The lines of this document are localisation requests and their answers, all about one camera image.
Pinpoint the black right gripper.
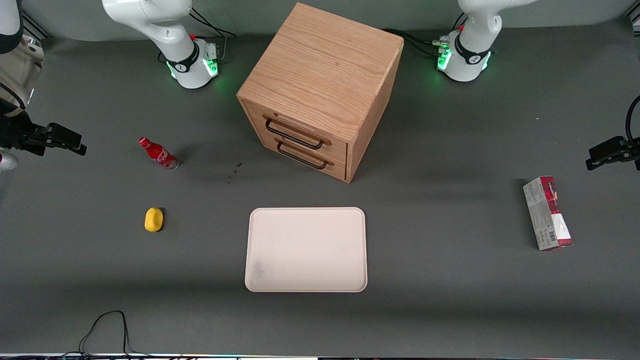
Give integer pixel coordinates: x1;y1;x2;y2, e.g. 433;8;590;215
0;99;87;156

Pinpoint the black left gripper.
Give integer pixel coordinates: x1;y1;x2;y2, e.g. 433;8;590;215
585;136;640;172

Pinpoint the red coke bottle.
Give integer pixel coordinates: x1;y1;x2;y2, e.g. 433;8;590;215
138;136;180;172

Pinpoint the red tartan cardboard box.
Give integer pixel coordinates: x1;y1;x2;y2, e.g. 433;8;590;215
522;175;574;252

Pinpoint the yellow lemon-shaped object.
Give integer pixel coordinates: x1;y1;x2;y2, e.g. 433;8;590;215
144;207;165;233

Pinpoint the wooden drawer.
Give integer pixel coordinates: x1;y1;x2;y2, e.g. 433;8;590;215
241;100;349;163
248;127;349;182

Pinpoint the white cutting board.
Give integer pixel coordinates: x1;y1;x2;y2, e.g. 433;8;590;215
244;207;368;293

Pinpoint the wooden drawer cabinet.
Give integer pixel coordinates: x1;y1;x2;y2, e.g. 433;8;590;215
236;2;405;184

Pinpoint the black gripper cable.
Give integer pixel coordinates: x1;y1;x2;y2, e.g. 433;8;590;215
624;95;640;147

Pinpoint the thin black looped cable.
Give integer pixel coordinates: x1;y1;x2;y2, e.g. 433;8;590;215
60;310;151;359

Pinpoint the black arm base cable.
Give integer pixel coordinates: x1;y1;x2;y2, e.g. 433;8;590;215
189;7;237;63
384;12;468;57

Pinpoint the black metal drawer handle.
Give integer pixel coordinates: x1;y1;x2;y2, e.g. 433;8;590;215
276;141;331;171
263;116;326;151

